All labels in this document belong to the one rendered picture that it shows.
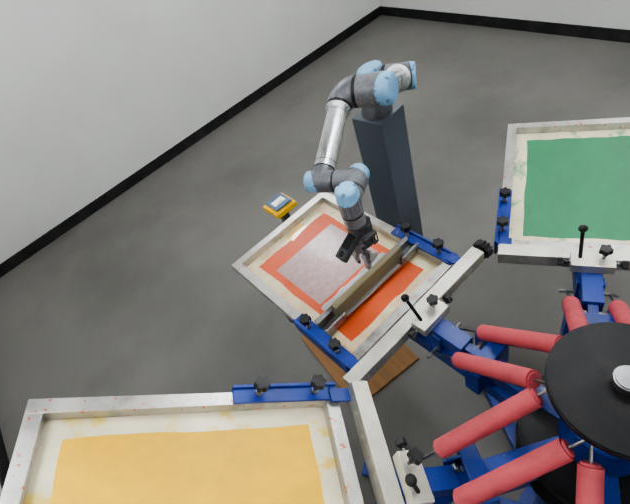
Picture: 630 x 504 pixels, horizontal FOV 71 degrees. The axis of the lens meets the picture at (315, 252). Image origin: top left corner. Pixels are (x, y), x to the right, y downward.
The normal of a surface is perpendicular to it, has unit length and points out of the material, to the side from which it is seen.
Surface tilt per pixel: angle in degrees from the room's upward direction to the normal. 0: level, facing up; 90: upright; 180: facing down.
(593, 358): 0
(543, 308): 0
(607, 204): 0
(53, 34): 90
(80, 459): 32
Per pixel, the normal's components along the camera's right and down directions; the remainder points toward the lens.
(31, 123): 0.64, 0.43
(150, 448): 0.26, -0.73
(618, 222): -0.28, -0.65
